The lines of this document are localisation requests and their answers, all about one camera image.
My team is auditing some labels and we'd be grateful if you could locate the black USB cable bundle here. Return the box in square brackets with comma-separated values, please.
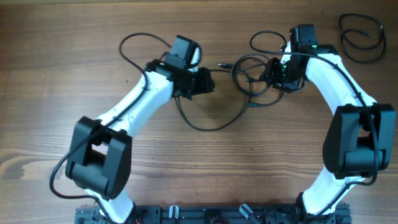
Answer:
[173, 62, 252, 132]

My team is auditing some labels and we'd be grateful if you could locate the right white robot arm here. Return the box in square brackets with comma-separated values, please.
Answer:
[262, 24, 396, 218]

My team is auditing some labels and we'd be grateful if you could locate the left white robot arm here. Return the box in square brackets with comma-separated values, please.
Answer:
[65, 35, 215, 223]

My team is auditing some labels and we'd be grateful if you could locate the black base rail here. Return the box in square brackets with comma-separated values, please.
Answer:
[74, 203, 352, 224]

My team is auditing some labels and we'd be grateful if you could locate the separated black USB cable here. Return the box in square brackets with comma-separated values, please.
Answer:
[338, 12, 387, 64]

